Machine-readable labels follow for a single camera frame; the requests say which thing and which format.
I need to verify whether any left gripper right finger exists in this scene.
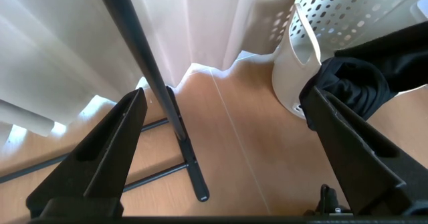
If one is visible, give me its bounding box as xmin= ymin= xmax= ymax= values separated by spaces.
xmin=311 ymin=86 xmax=428 ymax=217

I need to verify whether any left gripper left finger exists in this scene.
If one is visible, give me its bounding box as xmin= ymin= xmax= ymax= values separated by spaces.
xmin=25 ymin=87 xmax=148 ymax=218

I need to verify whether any black clothes rack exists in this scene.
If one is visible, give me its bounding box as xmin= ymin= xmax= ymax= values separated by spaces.
xmin=0 ymin=0 xmax=211 ymax=203

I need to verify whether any white laundry basket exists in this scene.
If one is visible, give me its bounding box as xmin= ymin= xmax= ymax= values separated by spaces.
xmin=271 ymin=0 xmax=428 ymax=120

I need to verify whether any beige curtain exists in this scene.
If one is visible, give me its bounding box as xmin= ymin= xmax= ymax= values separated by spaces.
xmin=0 ymin=0 xmax=307 ymax=150

